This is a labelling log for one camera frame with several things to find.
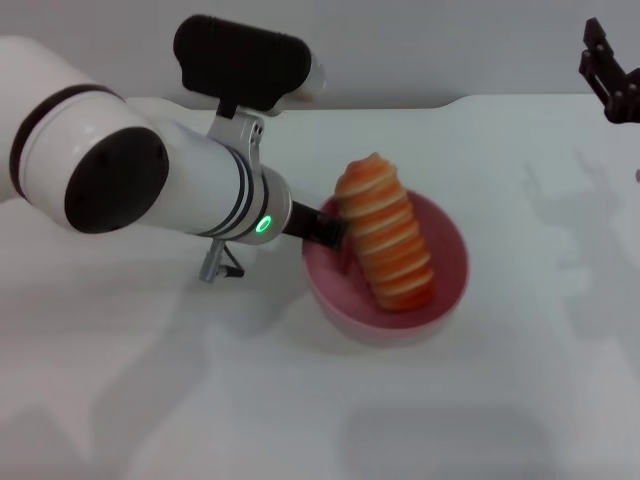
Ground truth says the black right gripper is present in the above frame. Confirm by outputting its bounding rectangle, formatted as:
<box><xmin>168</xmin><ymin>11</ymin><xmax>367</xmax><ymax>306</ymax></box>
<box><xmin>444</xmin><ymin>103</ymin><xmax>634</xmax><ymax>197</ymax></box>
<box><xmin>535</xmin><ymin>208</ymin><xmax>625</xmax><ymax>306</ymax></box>
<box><xmin>578</xmin><ymin>17</ymin><xmax>640</xmax><ymax>125</ymax></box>

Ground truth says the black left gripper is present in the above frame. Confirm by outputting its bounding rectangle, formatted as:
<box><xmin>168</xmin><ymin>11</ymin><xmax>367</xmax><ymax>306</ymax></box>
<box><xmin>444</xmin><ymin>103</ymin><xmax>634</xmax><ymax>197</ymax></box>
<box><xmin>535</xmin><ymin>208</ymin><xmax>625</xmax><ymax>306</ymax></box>
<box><xmin>283</xmin><ymin>200</ymin><xmax>350</xmax><ymax>251</ymax></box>

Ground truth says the long golden bread loaf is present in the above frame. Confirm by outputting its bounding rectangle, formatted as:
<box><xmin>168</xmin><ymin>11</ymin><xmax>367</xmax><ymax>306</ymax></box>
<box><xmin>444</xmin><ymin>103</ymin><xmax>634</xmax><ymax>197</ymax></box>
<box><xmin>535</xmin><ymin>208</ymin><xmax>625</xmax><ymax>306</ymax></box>
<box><xmin>333</xmin><ymin>151</ymin><xmax>435</xmax><ymax>311</ymax></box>

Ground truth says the pink plastic bowl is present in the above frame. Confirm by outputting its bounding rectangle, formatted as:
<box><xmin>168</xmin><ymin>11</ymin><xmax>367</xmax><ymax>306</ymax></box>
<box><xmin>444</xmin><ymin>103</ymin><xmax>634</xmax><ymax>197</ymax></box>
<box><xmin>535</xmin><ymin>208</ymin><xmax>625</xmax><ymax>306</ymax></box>
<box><xmin>302</xmin><ymin>192</ymin><xmax>471</xmax><ymax>350</ymax></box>

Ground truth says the left arm cable with connector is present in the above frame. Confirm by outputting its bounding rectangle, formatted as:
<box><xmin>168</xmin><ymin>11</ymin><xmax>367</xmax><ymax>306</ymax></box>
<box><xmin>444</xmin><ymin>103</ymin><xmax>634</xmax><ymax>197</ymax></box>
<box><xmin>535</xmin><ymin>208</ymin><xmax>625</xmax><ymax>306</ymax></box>
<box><xmin>198</xmin><ymin>238</ymin><xmax>246</xmax><ymax>284</ymax></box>

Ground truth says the silver left camera bracket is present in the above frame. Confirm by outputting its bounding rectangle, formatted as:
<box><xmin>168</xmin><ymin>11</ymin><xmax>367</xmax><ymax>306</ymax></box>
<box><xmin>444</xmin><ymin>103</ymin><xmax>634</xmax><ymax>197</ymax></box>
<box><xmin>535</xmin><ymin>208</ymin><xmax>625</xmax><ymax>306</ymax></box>
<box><xmin>205</xmin><ymin>107</ymin><xmax>267</xmax><ymax>171</ymax></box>

